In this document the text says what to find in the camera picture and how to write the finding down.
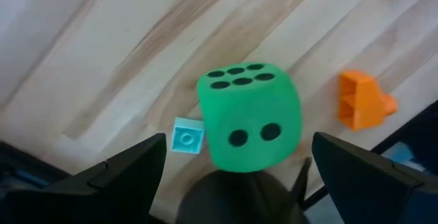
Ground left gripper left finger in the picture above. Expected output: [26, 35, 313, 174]
[6, 132, 168, 224]

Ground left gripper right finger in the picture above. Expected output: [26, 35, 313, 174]
[311, 132, 438, 224]

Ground green foam dice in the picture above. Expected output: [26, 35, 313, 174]
[196, 62, 303, 174]

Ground pale teal small brick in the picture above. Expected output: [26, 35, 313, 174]
[170, 116, 206, 155]

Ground orange brick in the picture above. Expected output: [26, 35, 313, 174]
[337, 70, 399, 132]

